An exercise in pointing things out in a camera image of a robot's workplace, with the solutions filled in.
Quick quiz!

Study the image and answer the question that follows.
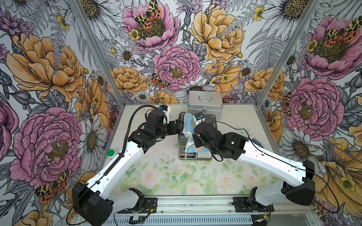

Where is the green cap white bottle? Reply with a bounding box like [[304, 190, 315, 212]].
[[107, 149, 116, 159]]

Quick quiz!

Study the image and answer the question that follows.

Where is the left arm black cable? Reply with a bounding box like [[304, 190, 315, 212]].
[[65, 104, 159, 226]]

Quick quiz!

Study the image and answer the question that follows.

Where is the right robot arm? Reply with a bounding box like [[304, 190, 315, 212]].
[[193, 122, 315, 206]]

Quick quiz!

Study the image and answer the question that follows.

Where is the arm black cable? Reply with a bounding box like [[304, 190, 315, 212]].
[[210, 121, 340, 214], [65, 104, 159, 226]]

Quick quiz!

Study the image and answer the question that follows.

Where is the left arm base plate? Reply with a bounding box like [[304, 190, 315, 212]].
[[117, 197, 158, 214]]

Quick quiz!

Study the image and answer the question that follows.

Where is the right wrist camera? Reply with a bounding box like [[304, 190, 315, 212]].
[[194, 112, 206, 125]]

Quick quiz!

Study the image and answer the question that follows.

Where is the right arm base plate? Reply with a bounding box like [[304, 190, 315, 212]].
[[231, 196, 275, 213]]

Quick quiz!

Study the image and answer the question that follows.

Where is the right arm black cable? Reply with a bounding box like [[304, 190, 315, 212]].
[[210, 121, 340, 214]]

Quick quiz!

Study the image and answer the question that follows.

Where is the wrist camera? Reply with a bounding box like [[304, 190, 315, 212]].
[[158, 105, 171, 124], [194, 112, 206, 125]]

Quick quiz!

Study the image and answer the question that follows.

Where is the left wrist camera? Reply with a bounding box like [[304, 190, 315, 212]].
[[158, 105, 171, 124]]

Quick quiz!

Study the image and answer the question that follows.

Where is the grey coffee machine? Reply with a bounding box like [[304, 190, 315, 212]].
[[178, 116, 212, 161]]

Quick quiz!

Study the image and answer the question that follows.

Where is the blue patterned cloth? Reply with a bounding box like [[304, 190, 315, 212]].
[[183, 113, 206, 153]]

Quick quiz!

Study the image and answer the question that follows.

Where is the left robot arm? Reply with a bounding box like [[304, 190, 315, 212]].
[[72, 109, 183, 226]]

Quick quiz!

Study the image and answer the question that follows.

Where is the aluminium front rail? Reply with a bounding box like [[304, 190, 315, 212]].
[[102, 194, 322, 226]]

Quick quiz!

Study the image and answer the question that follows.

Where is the silver aluminium case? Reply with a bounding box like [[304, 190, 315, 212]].
[[188, 90, 223, 117]]

